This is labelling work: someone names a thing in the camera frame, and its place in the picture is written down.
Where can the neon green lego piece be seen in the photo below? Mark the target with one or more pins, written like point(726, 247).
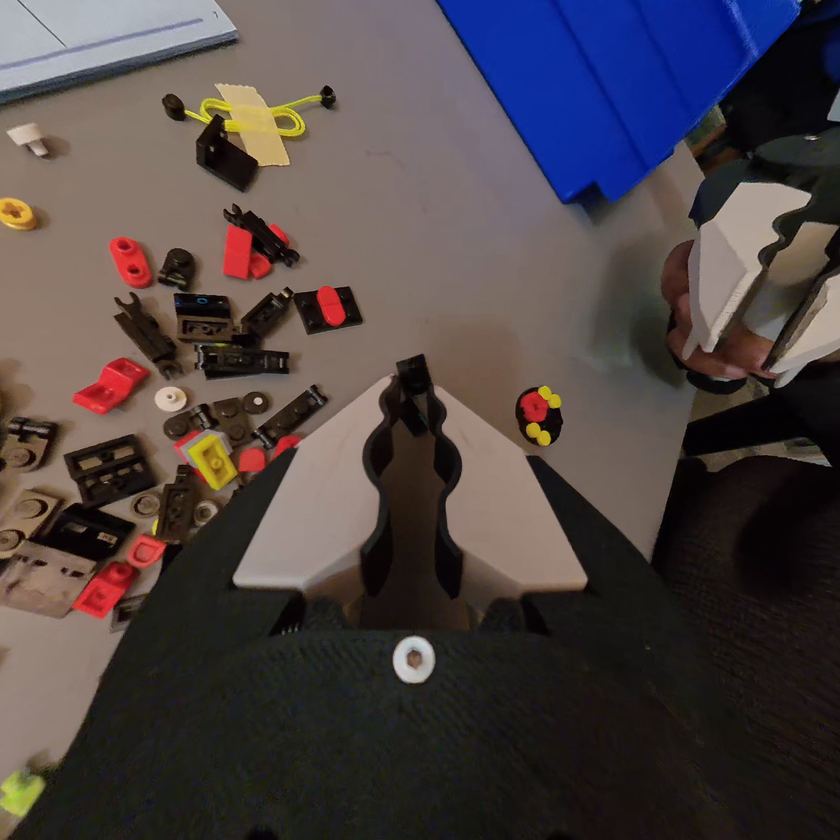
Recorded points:
point(19, 791)

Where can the black lego hinge plate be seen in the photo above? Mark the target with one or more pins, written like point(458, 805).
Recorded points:
point(289, 413)

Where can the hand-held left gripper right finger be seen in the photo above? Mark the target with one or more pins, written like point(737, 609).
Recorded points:
point(518, 525)

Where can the red black lego clip piece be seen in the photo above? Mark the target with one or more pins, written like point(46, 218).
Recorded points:
point(256, 246)

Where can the black lego plate red tile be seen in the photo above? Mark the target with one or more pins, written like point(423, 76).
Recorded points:
point(328, 308)

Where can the small white lego piece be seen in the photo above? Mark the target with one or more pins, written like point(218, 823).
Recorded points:
point(29, 136)

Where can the pile of lego pieces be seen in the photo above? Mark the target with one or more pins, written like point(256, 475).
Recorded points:
point(197, 321)

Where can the blue storage bin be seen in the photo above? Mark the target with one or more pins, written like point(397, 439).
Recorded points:
point(590, 79)

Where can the person's right forearm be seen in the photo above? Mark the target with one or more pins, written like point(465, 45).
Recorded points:
point(774, 420)

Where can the black lego slope piece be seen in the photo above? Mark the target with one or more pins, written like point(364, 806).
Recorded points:
point(226, 157)

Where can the beige tape strip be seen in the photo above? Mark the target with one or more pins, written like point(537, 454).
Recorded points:
point(253, 124)

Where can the small black lego bracket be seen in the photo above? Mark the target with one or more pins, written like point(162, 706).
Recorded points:
point(413, 377)

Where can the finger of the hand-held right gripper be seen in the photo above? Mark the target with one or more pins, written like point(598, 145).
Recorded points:
point(722, 275)
point(814, 341)

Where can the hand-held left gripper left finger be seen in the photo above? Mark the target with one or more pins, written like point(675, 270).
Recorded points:
point(308, 518)

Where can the round black lego plate assembly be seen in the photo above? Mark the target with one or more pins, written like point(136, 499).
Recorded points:
point(551, 420)

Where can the person's right hand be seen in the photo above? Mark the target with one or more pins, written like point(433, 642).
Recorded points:
point(676, 295)

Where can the lego instruction booklet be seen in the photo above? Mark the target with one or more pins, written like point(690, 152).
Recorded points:
point(98, 39)

